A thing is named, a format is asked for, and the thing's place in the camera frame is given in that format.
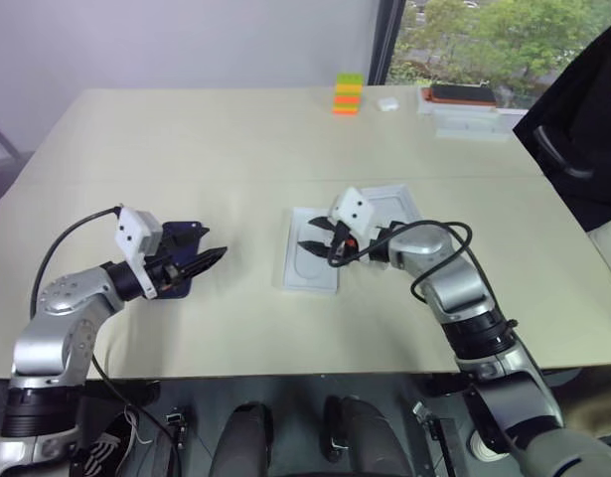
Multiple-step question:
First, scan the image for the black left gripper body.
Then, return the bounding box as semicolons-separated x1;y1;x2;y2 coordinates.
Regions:
146;232;197;295

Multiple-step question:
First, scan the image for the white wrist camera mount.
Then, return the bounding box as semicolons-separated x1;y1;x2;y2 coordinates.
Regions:
113;206;164;300
332;185;378;240

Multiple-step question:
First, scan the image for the black phone with orange edge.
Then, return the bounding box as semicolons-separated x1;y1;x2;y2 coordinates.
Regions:
428;83;497;104

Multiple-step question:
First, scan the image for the dark window frame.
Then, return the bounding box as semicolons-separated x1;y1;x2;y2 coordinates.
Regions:
368;0;408;86

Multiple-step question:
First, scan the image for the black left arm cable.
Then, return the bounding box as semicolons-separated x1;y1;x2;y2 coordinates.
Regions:
30;203;124;320

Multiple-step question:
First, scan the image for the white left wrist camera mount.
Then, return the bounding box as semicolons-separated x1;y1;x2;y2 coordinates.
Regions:
113;206;164;300

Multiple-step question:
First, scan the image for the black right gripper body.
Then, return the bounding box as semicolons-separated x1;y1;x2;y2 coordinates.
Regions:
326;220;372;268

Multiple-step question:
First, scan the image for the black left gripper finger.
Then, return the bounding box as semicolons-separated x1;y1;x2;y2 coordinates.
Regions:
182;245;229;281
177;222;211;244

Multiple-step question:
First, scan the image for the white phone box lid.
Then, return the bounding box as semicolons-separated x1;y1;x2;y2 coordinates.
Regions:
359;182;421;228

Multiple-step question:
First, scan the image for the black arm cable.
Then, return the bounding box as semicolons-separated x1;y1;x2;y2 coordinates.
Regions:
329;220;475;303
30;203;124;320

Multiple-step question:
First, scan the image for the green and orange block stack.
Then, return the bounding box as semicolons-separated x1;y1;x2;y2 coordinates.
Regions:
331;73;365;119

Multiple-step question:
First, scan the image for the black office chair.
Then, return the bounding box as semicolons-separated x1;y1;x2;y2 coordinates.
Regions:
512;19;611;233

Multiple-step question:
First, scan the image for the black bracket with metal clip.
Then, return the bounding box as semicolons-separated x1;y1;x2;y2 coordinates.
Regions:
412;401;461;477
159;405;191;477

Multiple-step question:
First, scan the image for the tan trouser leg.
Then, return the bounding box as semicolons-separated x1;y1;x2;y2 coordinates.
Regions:
557;391;611;441

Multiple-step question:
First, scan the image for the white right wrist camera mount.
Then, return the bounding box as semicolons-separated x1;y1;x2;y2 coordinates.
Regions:
332;185;378;240

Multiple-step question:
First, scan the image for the dark blue smartphone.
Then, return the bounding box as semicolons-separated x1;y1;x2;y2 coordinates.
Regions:
153;221;211;301

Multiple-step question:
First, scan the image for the white phone box base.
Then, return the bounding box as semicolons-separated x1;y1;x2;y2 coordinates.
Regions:
271;206;344;299

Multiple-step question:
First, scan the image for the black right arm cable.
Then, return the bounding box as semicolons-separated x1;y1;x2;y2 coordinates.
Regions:
329;220;475;303

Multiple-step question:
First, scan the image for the dark rounded shape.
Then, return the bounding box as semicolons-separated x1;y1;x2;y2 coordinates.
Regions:
324;395;411;477
219;400;277;477

